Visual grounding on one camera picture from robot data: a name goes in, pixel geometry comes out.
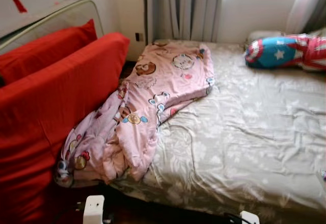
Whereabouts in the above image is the pink cartoon print blanket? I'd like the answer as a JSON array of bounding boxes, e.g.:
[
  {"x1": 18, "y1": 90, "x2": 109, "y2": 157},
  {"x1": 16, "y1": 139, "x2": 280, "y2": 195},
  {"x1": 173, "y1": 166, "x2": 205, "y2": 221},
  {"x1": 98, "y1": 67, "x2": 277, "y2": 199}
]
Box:
[{"x1": 55, "y1": 40, "x2": 215, "y2": 188}]

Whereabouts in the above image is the blue star shield pillow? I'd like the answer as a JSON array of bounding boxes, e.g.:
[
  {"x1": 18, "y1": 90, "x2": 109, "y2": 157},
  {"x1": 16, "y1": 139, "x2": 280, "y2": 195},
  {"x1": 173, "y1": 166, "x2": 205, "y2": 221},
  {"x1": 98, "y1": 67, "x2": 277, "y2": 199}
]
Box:
[{"x1": 244, "y1": 34, "x2": 326, "y2": 72}]

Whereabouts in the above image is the white pillow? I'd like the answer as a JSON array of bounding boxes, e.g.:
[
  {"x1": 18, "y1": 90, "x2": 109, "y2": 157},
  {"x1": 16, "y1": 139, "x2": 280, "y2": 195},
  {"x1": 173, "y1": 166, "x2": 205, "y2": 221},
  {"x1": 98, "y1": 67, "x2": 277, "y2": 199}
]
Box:
[{"x1": 247, "y1": 30, "x2": 286, "y2": 44}]

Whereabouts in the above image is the sheer white curtain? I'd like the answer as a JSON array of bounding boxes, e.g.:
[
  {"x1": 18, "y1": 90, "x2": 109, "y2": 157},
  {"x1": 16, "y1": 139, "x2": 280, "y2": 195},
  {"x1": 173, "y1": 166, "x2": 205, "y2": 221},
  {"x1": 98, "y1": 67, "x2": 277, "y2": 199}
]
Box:
[{"x1": 285, "y1": 0, "x2": 326, "y2": 35}]

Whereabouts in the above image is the grey pleated curtain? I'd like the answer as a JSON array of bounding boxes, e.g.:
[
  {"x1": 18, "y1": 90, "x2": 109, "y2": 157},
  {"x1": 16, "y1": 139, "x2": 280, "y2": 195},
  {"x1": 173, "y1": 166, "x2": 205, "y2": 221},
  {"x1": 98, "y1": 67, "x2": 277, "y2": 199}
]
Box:
[{"x1": 145, "y1": 0, "x2": 225, "y2": 42}]

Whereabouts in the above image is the white quilted bamboo mattress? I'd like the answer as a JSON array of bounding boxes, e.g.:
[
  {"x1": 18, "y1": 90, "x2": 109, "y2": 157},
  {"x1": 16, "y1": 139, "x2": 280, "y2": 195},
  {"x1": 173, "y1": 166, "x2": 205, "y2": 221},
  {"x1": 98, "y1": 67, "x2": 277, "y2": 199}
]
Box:
[{"x1": 0, "y1": 0, "x2": 105, "y2": 54}]

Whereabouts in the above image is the red back cushion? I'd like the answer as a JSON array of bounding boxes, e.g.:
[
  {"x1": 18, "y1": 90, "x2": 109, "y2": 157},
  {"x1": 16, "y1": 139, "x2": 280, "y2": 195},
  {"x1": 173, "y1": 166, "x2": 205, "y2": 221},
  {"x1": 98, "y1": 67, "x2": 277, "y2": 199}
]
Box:
[{"x1": 0, "y1": 19, "x2": 97, "y2": 85}]

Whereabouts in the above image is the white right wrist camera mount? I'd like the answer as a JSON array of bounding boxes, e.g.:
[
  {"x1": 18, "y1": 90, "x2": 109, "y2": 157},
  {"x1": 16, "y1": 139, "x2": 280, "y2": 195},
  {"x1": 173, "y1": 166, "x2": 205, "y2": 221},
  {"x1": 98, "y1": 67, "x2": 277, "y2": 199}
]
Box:
[{"x1": 239, "y1": 211, "x2": 260, "y2": 224}]

